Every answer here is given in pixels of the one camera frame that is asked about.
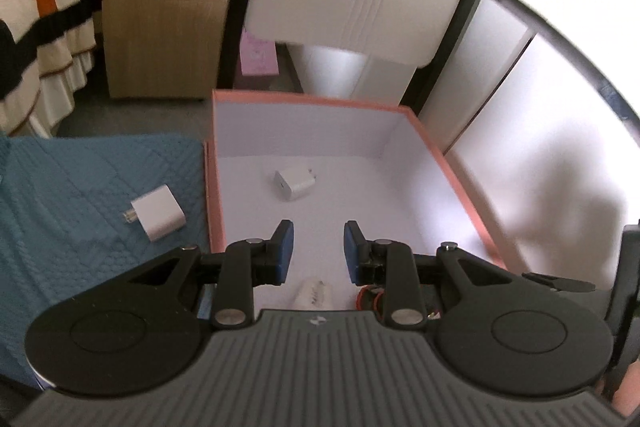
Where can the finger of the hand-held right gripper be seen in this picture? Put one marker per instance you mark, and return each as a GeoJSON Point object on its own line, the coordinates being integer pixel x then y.
{"type": "Point", "coordinates": [560, 282]}

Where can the wooden nightstand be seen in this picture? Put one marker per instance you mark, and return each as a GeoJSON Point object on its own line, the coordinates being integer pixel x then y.
{"type": "Point", "coordinates": [165, 17]}

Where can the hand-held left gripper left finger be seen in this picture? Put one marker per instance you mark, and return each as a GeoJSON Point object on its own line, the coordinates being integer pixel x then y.
{"type": "Point", "coordinates": [286, 252]}

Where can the striped bed blanket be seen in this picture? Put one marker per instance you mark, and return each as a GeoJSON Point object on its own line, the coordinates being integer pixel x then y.
{"type": "Point", "coordinates": [35, 7]}

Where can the black framed white partition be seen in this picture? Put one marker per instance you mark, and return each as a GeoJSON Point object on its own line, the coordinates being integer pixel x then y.
{"type": "Point", "coordinates": [560, 132]}

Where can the large white charger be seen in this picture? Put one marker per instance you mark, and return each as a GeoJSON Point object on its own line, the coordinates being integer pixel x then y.
{"type": "Point", "coordinates": [160, 214]}

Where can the small white charger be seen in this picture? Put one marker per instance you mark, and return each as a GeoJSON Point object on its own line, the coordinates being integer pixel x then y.
{"type": "Point", "coordinates": [292, 184]}

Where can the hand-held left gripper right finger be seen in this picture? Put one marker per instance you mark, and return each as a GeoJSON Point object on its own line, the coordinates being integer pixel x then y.
{"type": "Point", "coordinates": [351, 252]}

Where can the pink cardboard box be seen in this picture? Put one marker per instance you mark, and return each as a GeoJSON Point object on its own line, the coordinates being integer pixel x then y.
{"type": "Point", "coordinates": [325, 142]}

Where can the blue quilted cloth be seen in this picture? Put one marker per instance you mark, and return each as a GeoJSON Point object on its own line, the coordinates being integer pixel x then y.
{"type": "Point", "coordinates": [75, 207]}

